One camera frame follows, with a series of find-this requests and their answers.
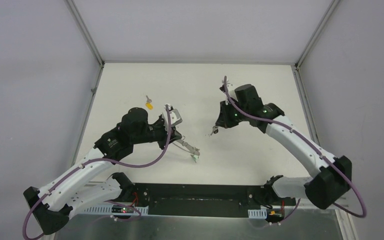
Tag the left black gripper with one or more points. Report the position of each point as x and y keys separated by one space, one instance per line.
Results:
x=165 y=135

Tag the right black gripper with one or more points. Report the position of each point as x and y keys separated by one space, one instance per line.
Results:
x=223 y=120

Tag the perforated metal ring plate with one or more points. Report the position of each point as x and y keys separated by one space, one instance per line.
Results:
x=185 y=146

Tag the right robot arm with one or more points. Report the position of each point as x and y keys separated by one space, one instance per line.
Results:
x=329 y=175

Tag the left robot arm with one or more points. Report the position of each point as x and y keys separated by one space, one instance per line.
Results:
x=56 y=203

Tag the key with yellow tag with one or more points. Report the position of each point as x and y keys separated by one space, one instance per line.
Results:
x=148 y=103

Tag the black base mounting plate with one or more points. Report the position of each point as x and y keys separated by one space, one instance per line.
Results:
x=198 y=200

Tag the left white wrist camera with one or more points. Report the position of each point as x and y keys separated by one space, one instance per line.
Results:
x=174 y=117

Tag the white slotted cable duct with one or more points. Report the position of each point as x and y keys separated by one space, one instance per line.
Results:
x=111 y=209

